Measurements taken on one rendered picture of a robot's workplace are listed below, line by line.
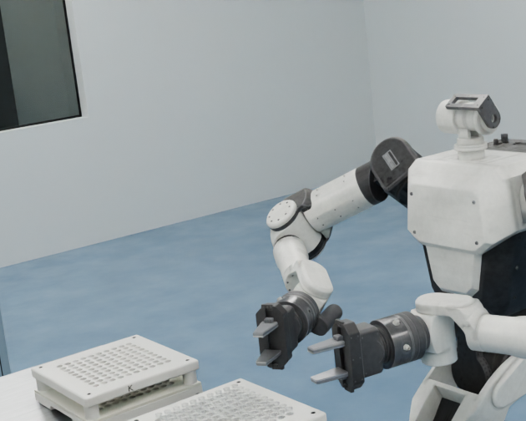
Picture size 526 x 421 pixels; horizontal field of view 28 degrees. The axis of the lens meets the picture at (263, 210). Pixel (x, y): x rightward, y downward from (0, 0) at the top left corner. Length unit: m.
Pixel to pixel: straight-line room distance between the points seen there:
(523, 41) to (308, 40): 1.72
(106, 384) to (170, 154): 5.59
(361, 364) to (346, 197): 0.54
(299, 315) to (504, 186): 0.45
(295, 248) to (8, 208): 4.90
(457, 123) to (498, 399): 0.54
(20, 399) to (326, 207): 0.75
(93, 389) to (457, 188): 0.77
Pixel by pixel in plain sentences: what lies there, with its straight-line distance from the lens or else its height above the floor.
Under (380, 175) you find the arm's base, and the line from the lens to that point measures 2.19.
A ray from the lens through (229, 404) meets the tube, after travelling 1.80.
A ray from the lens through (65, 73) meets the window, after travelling 7.23.
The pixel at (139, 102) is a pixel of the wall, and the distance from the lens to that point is 7.37.
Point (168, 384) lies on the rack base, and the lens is 2.08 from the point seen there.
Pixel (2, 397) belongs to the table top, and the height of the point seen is 0.85.
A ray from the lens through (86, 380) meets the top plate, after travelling 2.04.
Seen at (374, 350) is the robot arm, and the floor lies 0.98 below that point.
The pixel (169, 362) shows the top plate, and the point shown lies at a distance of 2.06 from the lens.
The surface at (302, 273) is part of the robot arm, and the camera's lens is 2.10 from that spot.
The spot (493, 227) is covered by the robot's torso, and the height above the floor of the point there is 1.13.
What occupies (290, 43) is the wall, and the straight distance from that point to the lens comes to 8.08.
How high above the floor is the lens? 1.61
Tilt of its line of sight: 12 degrees down
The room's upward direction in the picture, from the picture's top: 6 degrees counter-clockwise
